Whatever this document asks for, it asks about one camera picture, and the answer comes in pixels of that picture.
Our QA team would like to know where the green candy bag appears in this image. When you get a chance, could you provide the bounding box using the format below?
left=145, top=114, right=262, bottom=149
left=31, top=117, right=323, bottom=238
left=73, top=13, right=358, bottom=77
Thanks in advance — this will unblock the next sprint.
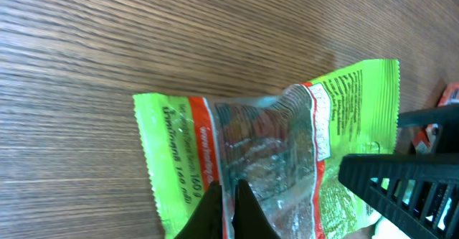
left=133, top=59, right=400, bottom=238

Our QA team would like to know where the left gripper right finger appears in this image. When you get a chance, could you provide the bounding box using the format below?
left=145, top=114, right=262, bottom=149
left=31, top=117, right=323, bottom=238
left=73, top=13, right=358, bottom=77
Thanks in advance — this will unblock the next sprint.
left=232, top=179, right=280, bottom=239

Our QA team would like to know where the red white tissue packet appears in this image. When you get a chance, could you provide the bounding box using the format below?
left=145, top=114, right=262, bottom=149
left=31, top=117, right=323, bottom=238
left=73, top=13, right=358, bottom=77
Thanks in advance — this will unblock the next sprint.
left=412, top=83, right=458, bottom=154

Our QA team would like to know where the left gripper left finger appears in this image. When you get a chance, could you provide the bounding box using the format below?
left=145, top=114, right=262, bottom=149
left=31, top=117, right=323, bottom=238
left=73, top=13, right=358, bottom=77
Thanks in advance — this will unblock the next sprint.
left=175, top=181, right=223, bottom=239

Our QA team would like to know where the grey plastic mesh basket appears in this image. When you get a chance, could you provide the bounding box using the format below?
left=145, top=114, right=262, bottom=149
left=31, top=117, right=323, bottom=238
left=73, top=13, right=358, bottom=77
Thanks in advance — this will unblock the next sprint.
left=339, top=104, right=458, bottom=238

